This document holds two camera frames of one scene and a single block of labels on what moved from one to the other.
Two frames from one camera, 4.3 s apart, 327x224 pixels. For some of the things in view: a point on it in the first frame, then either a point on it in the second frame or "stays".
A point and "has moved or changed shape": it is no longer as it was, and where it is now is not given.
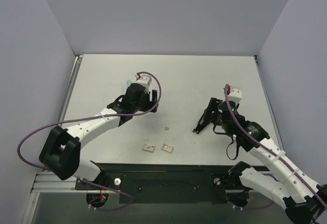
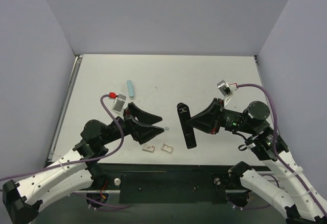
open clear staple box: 167,148 stays
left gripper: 148,101 -> 130,123
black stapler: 204,121 has moved or changed shape
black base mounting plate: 164,183 stays
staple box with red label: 149,148 stays
